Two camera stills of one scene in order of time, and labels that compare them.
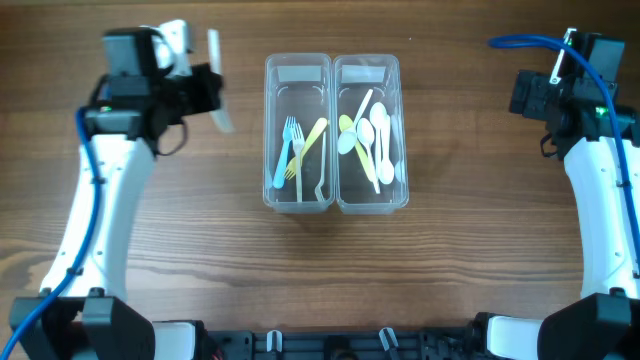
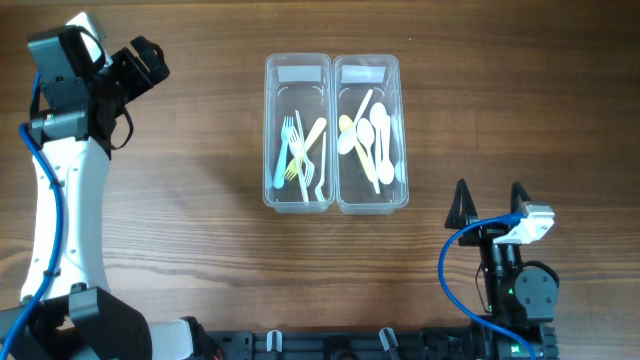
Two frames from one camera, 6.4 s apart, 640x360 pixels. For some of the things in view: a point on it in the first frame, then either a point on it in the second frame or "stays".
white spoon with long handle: x=347 y=141 stays
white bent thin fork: x=318 y=188 stays
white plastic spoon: x=365 y=134 stays
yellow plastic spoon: x=345 y=124 stays
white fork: x=218 y=116 → x=308 y=167
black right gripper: x=527 y=94 → x=469 y=214
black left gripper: x=210 y=83 → x=152 y=53
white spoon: x=399 y=173 stays
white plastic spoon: x=378 y=116 stays
